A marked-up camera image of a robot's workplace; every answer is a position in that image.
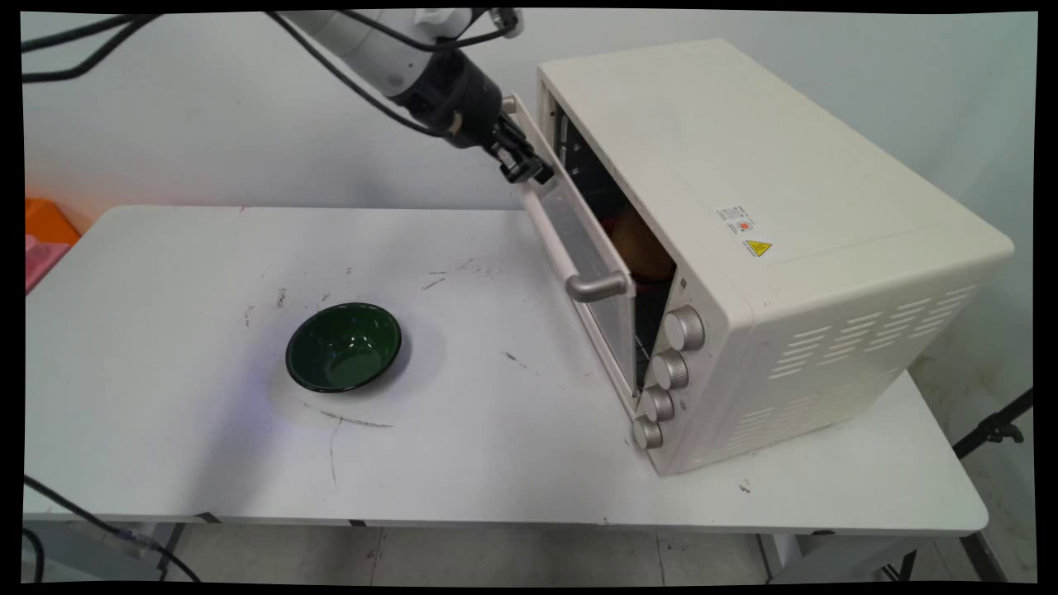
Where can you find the black tripod stand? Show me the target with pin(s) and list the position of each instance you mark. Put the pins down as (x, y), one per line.
(996, 426)

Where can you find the white product label sticker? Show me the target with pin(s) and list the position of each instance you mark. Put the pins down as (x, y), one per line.
(735, 221)

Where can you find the silver oven knob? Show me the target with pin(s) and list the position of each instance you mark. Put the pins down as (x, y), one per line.
(647, 432)
(658, 404)
(669, 369)
(684, 328)

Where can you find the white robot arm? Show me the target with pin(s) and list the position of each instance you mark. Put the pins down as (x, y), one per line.
(372, 45)

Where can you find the yellow warning sticker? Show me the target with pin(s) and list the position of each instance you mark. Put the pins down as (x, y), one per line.
(759, 248)

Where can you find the brown bread loaf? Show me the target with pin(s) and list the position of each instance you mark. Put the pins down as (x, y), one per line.
(645, 244)

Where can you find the pink box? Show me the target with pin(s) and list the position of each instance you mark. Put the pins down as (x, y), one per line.
(41, 260)

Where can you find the orange box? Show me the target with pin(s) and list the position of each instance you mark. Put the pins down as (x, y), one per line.
(48, 221)

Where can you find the cream toaster oven body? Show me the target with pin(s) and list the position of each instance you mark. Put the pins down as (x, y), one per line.
(810, 248)

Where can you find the cream oven door with glass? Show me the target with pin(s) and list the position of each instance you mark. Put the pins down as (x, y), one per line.
(579, 240)

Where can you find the grey table leg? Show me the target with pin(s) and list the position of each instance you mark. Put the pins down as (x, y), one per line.
(171, 549)

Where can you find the dark green bowl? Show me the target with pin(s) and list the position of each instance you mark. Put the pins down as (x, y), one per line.
(343, 347)

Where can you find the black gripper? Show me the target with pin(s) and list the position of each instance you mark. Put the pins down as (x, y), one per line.
(450, 99)

